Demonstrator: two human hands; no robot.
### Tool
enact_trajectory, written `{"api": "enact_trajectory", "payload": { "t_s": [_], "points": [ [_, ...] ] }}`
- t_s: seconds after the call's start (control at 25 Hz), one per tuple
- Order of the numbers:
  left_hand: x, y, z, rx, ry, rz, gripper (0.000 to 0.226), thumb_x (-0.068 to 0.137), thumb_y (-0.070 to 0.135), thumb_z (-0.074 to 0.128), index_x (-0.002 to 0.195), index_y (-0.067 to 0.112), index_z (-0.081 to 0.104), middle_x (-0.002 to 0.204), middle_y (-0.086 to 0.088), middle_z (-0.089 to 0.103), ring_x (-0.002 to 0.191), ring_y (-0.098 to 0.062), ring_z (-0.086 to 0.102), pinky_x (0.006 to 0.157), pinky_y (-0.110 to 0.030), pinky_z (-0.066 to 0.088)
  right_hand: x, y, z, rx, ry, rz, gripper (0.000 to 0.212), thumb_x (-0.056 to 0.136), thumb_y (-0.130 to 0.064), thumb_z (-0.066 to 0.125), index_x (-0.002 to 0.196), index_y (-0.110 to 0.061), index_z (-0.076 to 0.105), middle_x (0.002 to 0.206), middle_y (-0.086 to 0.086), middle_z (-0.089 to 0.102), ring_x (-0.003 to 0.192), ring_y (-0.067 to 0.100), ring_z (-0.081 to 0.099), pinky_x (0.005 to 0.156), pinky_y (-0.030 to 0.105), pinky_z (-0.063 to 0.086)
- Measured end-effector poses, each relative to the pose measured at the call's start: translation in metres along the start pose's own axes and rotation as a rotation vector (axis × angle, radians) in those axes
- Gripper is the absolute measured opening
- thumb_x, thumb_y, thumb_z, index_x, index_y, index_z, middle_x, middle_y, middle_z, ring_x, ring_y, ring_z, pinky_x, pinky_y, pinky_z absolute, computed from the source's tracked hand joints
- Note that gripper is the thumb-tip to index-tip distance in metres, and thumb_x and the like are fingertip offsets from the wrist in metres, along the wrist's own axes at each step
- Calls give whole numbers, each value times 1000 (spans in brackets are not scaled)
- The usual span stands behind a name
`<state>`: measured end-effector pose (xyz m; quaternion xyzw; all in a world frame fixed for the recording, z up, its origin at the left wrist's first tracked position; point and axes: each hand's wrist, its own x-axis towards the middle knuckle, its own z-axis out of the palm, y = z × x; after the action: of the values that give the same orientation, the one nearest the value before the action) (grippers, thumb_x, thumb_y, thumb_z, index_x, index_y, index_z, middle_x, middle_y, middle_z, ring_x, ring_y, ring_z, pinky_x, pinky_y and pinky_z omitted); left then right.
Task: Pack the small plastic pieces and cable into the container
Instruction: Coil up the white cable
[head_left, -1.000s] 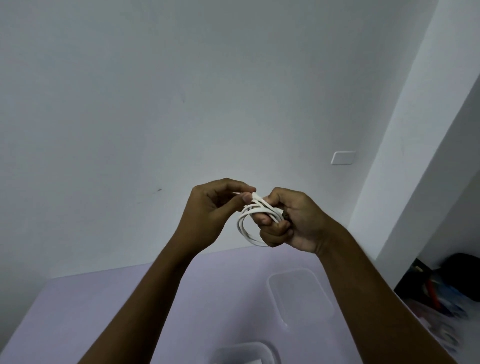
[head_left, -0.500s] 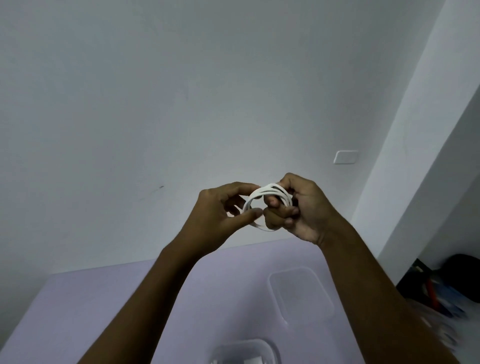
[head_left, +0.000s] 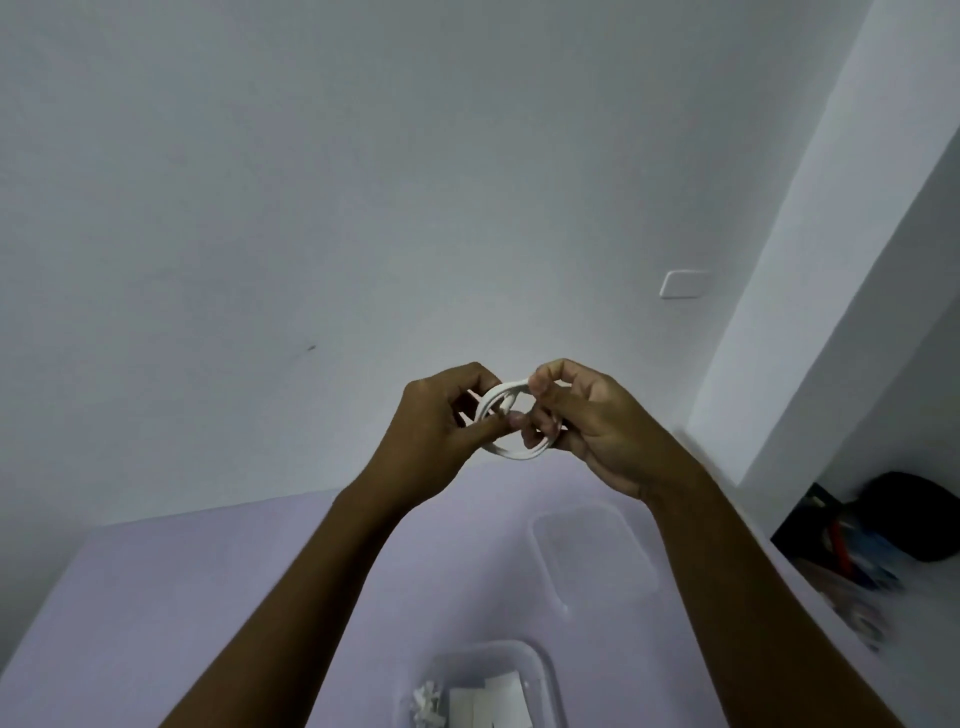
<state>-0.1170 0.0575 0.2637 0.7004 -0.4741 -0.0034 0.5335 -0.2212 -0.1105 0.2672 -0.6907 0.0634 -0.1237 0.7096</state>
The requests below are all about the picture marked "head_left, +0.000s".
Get person's left hand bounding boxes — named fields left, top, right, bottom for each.
left=363, top=362, right=527, bottom=514

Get clear plastic lid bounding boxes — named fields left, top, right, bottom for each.
left=528, top=503, right=660, bottom=619

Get black round pouch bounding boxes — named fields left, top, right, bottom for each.
left=857, top=471, right=960, bottom=565

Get person's left forearm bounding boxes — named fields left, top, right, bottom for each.
left=159, top=472, right=421, bottom=728

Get black box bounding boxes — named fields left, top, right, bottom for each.
left=771, top=483, right=843, bottom=565

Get person's right hand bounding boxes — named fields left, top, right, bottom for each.
left=520, top=358, right=680, bottom=504

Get clear plastic container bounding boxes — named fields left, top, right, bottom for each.
left=405, top=639, right=566, bottom=728

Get blue packet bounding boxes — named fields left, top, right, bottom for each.
left=846, top=523, right=905, bottom=595

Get white cable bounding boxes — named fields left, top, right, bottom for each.
left=463, top=378, right=569, bottom=462

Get red tool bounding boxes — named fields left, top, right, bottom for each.
left=823, top=519, right=858, bottom=580

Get small white plastic pieces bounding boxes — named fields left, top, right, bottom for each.
left=408, top=678, right=445, bottom=728

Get person's right forearm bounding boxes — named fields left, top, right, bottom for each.
left=637, top=442, right=906, bottom=728

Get white folded paper card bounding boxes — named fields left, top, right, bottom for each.
left=447, top=670, right=528, bottom=728

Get white wall switch plate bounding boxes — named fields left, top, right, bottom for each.
left=660, top=269, right=711, bottom=300

